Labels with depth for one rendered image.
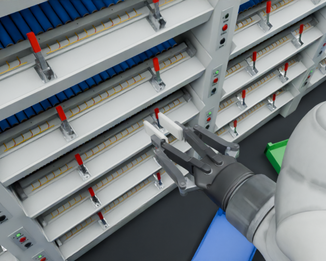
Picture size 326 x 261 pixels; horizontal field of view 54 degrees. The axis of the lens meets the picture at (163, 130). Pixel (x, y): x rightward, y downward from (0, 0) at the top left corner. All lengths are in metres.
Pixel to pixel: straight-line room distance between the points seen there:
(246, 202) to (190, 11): 0.49
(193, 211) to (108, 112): 0.79
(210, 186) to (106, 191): 0.66
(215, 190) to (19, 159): 0.47
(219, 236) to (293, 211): 1.16
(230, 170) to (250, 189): 0.05
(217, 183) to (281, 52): 0.94
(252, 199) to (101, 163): 0.58
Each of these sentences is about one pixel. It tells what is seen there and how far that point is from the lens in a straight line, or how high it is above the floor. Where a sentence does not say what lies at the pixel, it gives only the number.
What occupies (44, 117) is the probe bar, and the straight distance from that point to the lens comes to 0.78.
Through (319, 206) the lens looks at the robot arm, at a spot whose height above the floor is 1.11.
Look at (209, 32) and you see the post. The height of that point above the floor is 0.85.
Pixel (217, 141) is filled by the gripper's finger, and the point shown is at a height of 0.89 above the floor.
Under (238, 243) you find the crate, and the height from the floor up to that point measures 0.00.
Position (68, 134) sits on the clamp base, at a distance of 0.79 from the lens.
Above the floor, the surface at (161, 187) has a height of 0.17.
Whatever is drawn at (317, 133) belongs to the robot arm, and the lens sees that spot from 0.27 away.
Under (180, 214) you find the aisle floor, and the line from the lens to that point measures 1.46.
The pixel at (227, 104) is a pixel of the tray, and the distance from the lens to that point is 1.33.
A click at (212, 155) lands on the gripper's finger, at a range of 0.53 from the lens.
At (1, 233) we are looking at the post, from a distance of 0.93.
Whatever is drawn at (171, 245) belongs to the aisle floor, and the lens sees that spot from 1.41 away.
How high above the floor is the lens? 1.34
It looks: 52 degrees down
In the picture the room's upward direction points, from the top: straight up
